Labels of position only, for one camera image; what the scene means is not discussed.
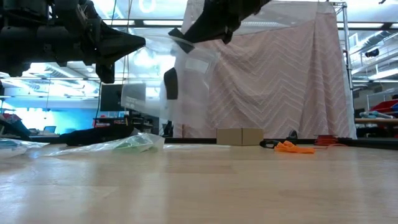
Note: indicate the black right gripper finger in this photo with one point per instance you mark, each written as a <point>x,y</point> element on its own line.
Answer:
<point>182,40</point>
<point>214,25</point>

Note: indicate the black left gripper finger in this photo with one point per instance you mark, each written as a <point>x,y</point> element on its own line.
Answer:
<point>121,45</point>

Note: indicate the black rubber band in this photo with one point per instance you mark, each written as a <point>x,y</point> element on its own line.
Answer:
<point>171,84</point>
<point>267,143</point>

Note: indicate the long green rubber band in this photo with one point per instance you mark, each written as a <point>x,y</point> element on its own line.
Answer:
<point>133,146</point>

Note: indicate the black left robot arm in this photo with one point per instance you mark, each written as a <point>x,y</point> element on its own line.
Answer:
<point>25,40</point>

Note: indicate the orange rubber band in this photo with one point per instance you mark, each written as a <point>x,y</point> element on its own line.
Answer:
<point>292,148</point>

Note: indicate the black computer monitor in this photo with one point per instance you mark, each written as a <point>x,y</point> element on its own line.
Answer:
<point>110,98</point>

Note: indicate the small dark laptop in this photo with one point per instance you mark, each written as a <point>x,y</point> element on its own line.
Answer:
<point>49,129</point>

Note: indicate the pink chevron cloth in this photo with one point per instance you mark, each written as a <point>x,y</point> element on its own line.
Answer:
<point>280,87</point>

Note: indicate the silver metal rack pole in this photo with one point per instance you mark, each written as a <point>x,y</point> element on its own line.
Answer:
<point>346,46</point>

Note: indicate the small cardboard box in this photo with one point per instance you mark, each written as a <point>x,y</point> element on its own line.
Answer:
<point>239,137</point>

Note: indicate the black ceiling spotlight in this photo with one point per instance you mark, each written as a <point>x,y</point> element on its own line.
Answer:
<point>372,53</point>

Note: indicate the red black tape roll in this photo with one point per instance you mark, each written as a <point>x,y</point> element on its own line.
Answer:
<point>326,140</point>

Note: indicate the red storage bin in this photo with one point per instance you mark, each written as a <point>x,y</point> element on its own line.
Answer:
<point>384,106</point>

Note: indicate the wooden side table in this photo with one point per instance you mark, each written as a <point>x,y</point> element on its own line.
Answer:
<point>376,121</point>

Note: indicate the black aluminium table frame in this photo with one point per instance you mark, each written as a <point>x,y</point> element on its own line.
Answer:
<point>379,143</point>

